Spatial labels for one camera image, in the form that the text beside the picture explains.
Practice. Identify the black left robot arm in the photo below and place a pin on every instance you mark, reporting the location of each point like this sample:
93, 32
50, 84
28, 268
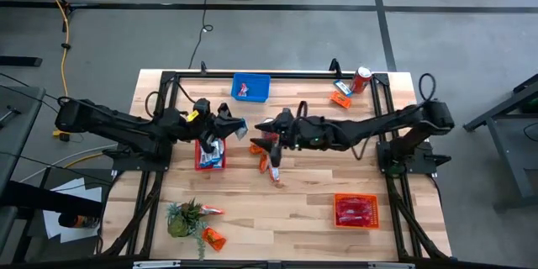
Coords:
117, 124

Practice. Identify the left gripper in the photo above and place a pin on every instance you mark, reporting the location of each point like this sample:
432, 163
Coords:
204, 117

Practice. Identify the orange plastic basket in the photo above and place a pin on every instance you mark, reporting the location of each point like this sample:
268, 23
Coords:
356, 195

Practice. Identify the black metal stand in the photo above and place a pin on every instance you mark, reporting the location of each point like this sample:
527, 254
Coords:
508, 151

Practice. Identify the green potted succulent plant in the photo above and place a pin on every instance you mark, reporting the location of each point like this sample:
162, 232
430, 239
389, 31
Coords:
180, 223

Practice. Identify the orange black hand tool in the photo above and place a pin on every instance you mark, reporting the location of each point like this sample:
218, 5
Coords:
77, 221

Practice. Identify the black frame clamp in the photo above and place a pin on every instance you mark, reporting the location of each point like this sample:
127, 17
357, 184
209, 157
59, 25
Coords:
335, 67
203, 67

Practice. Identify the flat black floor bar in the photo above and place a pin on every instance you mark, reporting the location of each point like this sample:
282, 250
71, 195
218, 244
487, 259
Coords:
21, 61

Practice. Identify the blue plastic basket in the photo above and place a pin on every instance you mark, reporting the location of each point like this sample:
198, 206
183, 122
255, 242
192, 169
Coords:
258, 88

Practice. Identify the white paper sheets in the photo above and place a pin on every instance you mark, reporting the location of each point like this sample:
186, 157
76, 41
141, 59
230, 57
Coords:
84, 193

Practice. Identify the grey side table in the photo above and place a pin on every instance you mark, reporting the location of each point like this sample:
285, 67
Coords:
17, 134

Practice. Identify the red plastic basket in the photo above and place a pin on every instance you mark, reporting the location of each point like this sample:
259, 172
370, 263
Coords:
210, 170

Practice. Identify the blue white Almond Joy bar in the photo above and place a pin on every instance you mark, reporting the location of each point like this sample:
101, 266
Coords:
343, 88
219, 151
212, 157
204, 159
242, 132

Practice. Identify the red Twizzlers candy pack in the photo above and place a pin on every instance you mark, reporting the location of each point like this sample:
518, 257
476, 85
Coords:
355, 211
355, 202
355, 220

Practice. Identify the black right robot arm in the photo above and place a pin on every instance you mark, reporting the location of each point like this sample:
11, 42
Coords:
378, 128

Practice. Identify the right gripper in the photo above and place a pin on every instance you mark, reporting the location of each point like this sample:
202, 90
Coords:
311, 134

